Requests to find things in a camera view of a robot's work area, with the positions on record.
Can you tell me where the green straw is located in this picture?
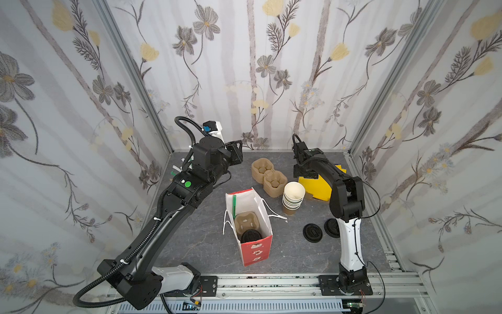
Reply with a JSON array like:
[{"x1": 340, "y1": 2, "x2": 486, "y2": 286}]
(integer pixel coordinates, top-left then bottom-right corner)
[{"x1": 231, "y1": 194, "x2": 237, "y2": 220}]

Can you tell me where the red white paper bag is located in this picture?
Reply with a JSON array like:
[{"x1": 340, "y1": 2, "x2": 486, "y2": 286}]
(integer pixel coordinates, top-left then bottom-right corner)
[{"x1": 224, "y1": 188, "x2": 287, "y2": 267}]

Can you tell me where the black cup lid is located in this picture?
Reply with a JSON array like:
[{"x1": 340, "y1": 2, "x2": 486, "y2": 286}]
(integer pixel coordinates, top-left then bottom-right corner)
[{"x1": 240, "y1": 229, "x2": 263, "y2": 243}]

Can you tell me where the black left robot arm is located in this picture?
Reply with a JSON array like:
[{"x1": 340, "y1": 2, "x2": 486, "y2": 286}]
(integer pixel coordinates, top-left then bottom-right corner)
[{"x1": 73, "y1": 116, "x2": 243, "y2": 310}]

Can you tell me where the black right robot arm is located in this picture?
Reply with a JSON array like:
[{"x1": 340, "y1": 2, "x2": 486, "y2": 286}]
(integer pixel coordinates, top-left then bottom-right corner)
[{"x1": 292, "y1": 134, "x2": 373, "y2": 296}]

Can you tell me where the yellow napkin stack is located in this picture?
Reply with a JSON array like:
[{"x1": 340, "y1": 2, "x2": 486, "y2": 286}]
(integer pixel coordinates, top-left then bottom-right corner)
[{"x1": 298, "y1": 162, "x2": 346, "y2": 201}]

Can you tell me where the stack of paper cups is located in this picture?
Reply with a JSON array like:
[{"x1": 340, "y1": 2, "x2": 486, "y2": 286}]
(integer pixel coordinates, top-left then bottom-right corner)
[{"x1": 282, "y1": 182, "x2": 306, "y2": 215}]

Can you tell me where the brown pulp cup carrier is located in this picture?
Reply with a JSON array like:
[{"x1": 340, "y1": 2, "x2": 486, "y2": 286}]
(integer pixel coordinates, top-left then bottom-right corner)
[{"x1": 251, "y1": 158, "x2": 288, "y2": 198}]

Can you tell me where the single black lid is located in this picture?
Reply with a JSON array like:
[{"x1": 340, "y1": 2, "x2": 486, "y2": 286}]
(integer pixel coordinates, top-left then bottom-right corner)
[{"x1": 303, "y1": 223, "x2": 323, "y2": 243}]

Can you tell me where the stack of black lids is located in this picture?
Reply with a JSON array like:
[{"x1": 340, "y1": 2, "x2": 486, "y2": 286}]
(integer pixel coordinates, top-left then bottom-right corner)
[{"x1": 324, "y1": 218, "x2": 341, "y2": 239}]

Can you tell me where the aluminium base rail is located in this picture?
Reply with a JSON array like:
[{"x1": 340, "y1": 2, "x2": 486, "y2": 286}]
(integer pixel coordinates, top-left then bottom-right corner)
[{"x1": 142, "y1": 272, "x2": 437, "y2": 313}]

